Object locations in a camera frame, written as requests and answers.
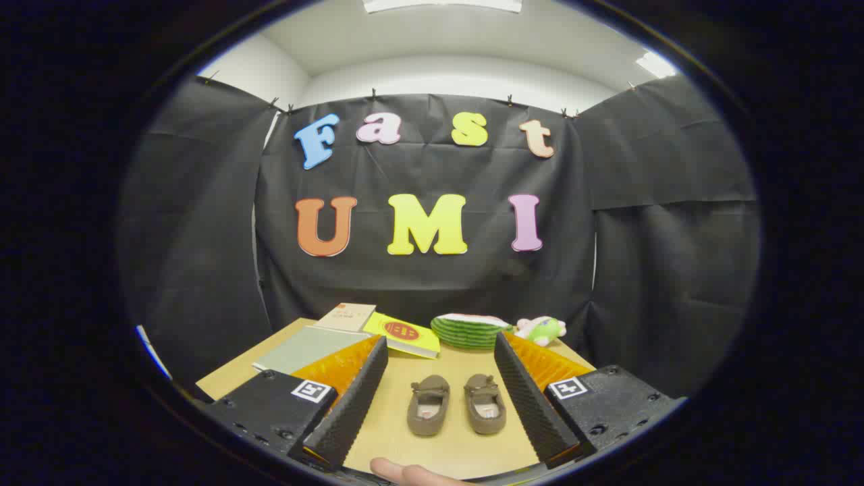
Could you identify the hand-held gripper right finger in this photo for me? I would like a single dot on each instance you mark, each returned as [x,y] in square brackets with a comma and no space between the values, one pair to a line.
[530,405]

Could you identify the watermelon slice plush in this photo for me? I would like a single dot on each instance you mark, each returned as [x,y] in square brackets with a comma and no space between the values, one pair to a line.
[466,334]

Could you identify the beige book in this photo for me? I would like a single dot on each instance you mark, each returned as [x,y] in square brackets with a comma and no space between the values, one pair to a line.
[347,317]

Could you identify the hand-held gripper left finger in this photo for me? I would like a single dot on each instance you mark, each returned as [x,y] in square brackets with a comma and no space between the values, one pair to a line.
[354,405]

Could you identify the pink and green plush toy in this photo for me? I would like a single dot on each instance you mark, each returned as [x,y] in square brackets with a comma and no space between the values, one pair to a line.
[543,331]

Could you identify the brown suede shoe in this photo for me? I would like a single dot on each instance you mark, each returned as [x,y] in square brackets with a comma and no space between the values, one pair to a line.
[428,390]
[482,388]

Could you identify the ceiling light panel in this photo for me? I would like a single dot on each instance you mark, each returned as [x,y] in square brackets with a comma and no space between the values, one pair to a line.
[655,65]
[442,5]

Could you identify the black backdrop cloth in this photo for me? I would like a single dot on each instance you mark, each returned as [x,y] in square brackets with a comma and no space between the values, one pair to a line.
[439,283]

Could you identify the pale fabric storage box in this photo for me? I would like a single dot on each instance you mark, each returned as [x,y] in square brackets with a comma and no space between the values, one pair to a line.
[304,347]

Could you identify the yellow book with red label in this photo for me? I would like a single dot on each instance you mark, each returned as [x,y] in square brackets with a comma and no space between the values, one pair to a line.
[422,344]

